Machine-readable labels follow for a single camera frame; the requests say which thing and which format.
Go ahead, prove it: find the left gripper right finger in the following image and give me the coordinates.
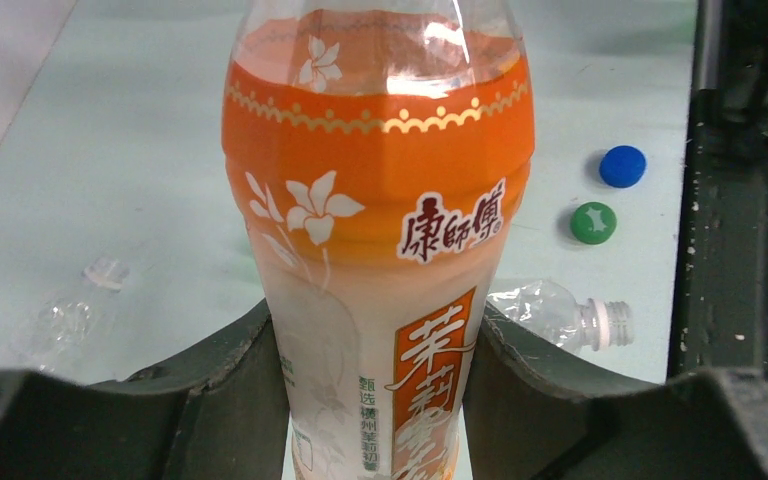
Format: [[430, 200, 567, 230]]
[[464, 306, 768, 479]]

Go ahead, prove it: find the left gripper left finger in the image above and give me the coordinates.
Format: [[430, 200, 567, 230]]
[[0, 302, 289, 479]]

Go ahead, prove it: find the orange label bottle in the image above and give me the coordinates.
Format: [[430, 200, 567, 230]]
[[221, 1, 535, 479]]

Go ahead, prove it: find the far clear bottle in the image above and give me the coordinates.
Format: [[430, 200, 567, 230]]
[[0, 256, 130, 377]]

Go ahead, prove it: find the green bottle cap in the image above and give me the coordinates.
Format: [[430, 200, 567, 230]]
[[569, 201, 618, 245]]

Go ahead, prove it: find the blue bottle cap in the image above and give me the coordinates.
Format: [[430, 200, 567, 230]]
[[598, 145, 647, 188]]

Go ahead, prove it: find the clear bottle white ring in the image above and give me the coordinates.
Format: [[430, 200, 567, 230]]
[[487, 279, 636, 354]]

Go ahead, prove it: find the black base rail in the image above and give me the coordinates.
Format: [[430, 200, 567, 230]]
[[667, 1, 768, 377]]

